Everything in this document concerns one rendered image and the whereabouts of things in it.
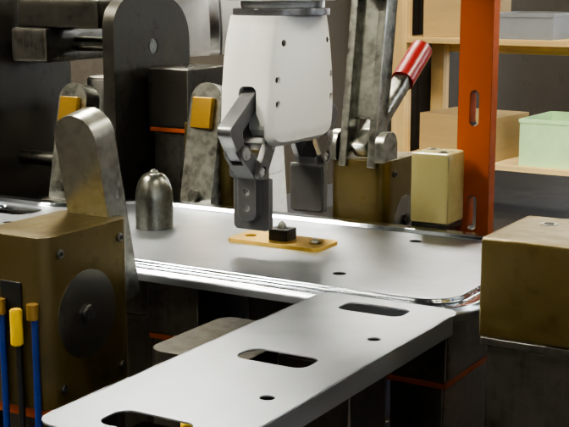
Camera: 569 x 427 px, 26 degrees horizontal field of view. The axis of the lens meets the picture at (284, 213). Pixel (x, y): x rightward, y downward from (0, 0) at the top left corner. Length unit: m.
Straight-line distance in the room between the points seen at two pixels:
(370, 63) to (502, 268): 0.41
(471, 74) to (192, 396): 0.51
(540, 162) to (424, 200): 5.32
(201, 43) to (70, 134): 0.74
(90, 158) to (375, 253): 0.24
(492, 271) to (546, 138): 5.61
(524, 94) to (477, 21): 7.79
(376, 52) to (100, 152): 0.33
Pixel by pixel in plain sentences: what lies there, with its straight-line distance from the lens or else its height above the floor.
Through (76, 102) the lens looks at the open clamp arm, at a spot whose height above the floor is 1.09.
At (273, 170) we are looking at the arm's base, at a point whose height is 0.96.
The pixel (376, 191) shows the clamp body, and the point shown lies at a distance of 1.08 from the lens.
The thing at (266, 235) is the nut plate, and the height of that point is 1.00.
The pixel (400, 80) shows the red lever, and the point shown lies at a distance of 1.15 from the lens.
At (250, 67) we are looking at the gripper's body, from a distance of 0.92.
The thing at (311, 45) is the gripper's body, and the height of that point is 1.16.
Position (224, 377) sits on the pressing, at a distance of 0.66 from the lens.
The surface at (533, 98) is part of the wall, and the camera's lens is 8.99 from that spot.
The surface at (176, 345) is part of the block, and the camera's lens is 0.78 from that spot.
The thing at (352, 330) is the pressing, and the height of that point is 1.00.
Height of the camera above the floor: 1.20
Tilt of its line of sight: 11 degrees down
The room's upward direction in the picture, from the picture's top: straight up
